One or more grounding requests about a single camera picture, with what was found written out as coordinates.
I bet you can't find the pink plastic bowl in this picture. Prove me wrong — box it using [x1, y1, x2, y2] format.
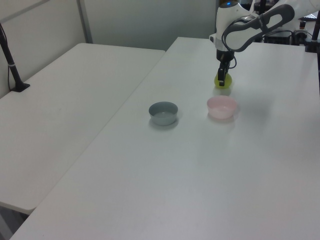
[206, 95, 238, 120]

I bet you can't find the white side table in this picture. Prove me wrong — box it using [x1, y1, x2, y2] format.
[0, 42, 167, 215]

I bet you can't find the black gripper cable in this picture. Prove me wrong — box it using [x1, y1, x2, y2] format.
[228, 53, 238, 70]

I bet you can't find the grey metal partition post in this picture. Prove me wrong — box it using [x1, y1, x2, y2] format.
[76, 0, 94, 45]

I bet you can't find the black camera pole with clamp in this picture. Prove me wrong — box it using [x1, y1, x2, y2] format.
[0, 21, 31, 94]

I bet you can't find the black clamped pole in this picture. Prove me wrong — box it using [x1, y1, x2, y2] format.
[304, 18, 320, 53]

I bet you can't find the grey plastic bowl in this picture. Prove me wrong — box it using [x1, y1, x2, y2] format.
[148, 101, 179, 126]

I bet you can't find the black equipment box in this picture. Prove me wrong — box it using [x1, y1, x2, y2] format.
[262, 29, 294, 45]

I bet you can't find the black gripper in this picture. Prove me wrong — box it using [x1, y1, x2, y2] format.
[215, 49, 235, 88]

